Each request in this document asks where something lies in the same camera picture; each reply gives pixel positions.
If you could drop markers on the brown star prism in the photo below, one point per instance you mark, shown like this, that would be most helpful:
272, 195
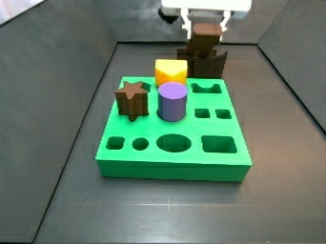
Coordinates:
132, 100

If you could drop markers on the purple cylinder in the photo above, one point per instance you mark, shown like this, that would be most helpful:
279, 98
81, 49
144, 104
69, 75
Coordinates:
171, 101

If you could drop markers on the green foam shape board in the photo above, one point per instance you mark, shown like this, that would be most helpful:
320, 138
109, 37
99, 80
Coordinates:
199, 148

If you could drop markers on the yellow block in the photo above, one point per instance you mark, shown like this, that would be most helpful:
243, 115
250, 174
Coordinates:
169, 70

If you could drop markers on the black curved fixture stand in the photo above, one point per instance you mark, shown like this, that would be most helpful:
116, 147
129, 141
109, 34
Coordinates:
204, 67

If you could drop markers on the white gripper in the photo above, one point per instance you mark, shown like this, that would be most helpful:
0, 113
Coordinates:
185, 5

